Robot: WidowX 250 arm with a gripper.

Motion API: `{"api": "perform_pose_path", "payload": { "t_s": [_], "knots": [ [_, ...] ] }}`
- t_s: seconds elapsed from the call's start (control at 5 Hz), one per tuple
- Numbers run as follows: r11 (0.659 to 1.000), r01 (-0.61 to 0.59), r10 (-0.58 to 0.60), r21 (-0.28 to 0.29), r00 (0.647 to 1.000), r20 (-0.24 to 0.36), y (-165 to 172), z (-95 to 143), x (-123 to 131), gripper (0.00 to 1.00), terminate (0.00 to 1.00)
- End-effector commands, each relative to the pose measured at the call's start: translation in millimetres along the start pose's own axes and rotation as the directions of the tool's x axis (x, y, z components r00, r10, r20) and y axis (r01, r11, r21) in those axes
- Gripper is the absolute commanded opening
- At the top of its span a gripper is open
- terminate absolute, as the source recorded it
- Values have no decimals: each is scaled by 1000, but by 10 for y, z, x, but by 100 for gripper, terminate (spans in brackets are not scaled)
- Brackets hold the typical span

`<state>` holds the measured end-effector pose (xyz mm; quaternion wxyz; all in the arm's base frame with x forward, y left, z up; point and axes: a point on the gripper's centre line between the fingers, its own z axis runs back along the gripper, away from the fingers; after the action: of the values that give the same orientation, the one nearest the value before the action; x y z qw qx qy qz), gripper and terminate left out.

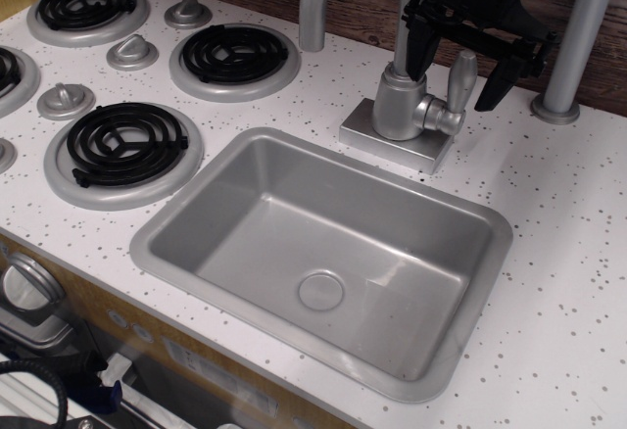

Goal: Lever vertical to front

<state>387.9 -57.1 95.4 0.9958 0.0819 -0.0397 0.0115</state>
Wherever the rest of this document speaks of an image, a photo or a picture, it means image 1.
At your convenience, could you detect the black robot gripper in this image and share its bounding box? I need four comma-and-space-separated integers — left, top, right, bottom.
403, 0, 558, 111

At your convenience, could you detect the silver faucet lever handle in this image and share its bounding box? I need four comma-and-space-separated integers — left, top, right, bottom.
414, 49, 478, 136

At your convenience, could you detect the grey vertical support pole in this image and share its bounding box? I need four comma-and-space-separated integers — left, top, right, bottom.
531, 0, 610, 125

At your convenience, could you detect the silver toy faucet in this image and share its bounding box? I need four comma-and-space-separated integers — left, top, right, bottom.
298, 0, 458, 175

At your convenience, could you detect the back right stove burner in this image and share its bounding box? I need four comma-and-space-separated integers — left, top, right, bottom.
169, 24, 301, 103

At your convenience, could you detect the grey plastic sink basin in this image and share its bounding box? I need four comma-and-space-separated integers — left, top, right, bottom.
130, 127, 513, 404

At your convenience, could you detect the silver knob top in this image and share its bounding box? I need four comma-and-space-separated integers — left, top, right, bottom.
164, 0, 213, 29

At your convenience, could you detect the silver knob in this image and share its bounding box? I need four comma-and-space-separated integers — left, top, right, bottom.
164, 0, 213, 29
36, 83, 95, 120
106, 34, 159, 72

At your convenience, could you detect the silver knob middle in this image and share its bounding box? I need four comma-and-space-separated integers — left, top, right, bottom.
106, 34, 159, 72

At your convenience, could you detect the front right stove burner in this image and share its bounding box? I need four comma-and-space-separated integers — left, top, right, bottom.
44, 102, 204, 212

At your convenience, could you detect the back left stove burner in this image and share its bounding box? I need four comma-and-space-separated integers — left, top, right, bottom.
26, 0, 150, 48

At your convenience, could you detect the silver knob lower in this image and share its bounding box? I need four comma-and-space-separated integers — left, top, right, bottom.
36, 83, 95, 120

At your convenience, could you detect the left edge stove burner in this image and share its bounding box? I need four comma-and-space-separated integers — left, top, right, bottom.
1, 46, 40, 118

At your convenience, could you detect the silver knob left edge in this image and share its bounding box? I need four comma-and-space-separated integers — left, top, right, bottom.
0, 138, 18, 173

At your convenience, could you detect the silver round oven dial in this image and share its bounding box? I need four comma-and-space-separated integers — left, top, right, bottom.
1, 252, 65, 325

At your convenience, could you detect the blue clamp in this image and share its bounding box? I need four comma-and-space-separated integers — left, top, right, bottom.
92, 380, 123, 414

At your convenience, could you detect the silver oven door handle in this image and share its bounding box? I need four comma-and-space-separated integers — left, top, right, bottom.
1, 309, 74, 354

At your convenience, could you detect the black coiled cable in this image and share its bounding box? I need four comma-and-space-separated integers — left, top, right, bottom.
0, 356, 70, 423

